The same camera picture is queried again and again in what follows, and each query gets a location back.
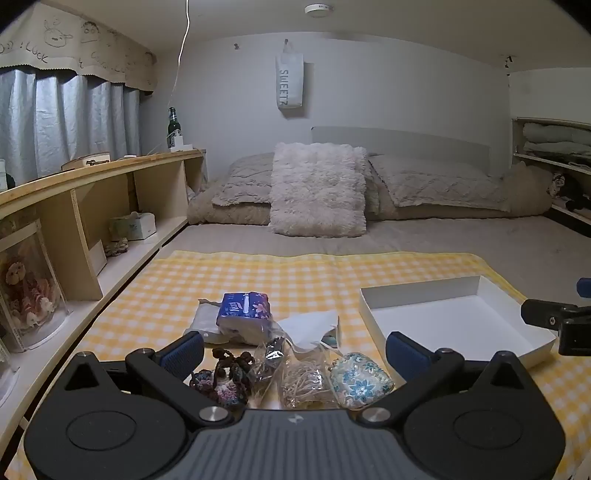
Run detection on clear bag of hair ties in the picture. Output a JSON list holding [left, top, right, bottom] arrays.
[[249, 318, 296, 398]]

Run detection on dark clothes pile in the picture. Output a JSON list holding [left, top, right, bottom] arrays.
[[549, 171, 591, 213]]

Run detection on dark crochet doll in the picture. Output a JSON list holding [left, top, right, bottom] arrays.
[[189, 348, 256, 407]]

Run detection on grey curtain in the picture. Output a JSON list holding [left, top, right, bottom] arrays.
[[0, 67, 141, 185]]

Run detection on white hanging cable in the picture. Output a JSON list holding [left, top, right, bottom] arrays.
[[168, 0, 191, 139]]

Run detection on blue tissue pack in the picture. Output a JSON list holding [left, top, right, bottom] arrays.
[[216, 292, 273, 334]]

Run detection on white cardboard box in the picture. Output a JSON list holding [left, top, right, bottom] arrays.
[[359, 275, 557, 370]]

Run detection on small white box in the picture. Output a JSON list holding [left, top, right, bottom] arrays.
[[88, 240, 108, 278]]

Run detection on white bedside shelf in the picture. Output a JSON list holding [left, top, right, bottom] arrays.
[[512, 117, 591, 227]]

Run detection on green glass bottle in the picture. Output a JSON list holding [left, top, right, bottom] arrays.
[[166, 107, 180, 149]]

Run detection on white tissue box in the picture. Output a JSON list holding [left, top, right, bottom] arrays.
[[109, 211, 158, 241]]

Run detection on yellow checked blanket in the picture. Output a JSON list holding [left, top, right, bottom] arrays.
[[4, 250, 591, 480]]

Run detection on clear bag of rubber bands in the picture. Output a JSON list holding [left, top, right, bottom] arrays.
[[277, 344, 340, 411]]

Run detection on beige quilted pillows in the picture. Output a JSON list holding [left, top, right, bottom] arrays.
[[186, 164, 552, 227]]

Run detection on beige valance with drawings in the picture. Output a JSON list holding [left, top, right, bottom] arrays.
[[0, 0, 158, 95]]

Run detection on grey bed sheet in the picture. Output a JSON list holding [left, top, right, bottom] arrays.
[[159, 215, 591, 305]]

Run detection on fluffy white pillow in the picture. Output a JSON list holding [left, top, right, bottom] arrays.
[[268, 142, 370, 238]]

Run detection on wooden shelf unit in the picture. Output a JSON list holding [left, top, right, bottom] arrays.
[[0, 148, 207, 444]]

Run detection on clear container of plush toys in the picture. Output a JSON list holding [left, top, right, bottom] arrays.
[[0, 219, 75, 354]]

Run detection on grey headboard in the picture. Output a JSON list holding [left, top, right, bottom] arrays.
[[311, 126, 491, 178]]

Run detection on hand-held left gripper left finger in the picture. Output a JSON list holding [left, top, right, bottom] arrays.
[[62, 332, 235, 428]]

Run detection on white face mask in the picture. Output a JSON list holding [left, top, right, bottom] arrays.
[[279, 310, 341, 354]]

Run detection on beige quilted pillow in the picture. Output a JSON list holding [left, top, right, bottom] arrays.
[[367, 154, 511, 210], [211, 152, 278, 206]]

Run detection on folded bedding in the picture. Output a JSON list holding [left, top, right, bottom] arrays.
[[524, 122, 591, 160]]

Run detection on floral fabric pouch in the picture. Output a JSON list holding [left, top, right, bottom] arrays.
[[329, 352, 395, 411]]

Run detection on white hanging fabric bag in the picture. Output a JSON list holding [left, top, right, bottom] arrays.
[[276, 39, 306, 114]]

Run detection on wooden box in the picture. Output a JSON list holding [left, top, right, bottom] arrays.
[[61, 152, 112, 171]]

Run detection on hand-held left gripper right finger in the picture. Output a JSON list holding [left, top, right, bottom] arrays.
[[358, 331, 532, 428]]

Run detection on white plastic packet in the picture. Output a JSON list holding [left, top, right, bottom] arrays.
[[185, 299, 232, 344]]

